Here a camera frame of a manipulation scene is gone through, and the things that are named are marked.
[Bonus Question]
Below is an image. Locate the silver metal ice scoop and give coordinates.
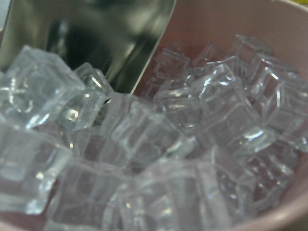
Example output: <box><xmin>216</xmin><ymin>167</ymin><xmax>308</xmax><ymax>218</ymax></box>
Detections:
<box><xmin>0</xmin><ymin>0</ymin><xmax>176</xmax><ymax>93</ymax></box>

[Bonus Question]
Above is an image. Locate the pink bowl of ice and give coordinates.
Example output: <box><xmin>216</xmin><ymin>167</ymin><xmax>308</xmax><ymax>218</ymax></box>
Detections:
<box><xmin>0</xmin><ymin>0</ymin><xmax>308</xmax><ymax>231</ymax></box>

